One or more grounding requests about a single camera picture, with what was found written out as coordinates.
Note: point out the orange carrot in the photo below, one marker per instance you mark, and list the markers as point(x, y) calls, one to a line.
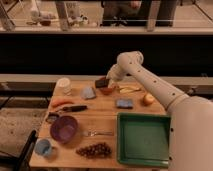
point(59, 102)

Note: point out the bunch of dark grapes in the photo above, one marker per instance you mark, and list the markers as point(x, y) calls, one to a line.
point(98, 150)

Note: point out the black chair frame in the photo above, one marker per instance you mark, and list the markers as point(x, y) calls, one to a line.
point(15, 163)

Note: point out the light blue cloth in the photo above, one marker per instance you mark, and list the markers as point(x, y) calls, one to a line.
point(88, 93)

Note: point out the light blue mug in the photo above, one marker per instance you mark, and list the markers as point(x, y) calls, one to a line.
point(44, 148)

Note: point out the person in background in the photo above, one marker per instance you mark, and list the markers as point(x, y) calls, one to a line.
point(126, 12)

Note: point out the black handled knife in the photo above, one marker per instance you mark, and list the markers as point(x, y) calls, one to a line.
point(72, 108)

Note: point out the black eraser block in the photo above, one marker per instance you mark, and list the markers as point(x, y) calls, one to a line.
point(102, 82)

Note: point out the green plastic tray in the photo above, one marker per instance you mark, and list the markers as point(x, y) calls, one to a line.
point(143, 139)

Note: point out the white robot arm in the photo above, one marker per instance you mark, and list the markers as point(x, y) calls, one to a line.
point(191, 138)

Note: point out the blue sponge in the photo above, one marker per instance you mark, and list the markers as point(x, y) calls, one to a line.
point(124, 103)

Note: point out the silver fork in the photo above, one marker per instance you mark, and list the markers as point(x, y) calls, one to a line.
point(95, 133)

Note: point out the yellow apple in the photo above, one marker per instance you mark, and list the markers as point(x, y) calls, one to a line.
point(148, 99)

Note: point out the purple bowl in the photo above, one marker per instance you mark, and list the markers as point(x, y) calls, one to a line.
point(63, 129)

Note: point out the white cup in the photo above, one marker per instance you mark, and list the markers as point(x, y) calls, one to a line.
point(64, 84)

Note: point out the wooden board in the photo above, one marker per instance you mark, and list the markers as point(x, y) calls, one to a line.
point(101, 115)

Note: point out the small dark measuring cup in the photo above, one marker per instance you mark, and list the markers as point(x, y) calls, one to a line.
point(52, 117)

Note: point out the dark red background bowl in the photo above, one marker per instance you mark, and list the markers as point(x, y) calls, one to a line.
point(45, 22)

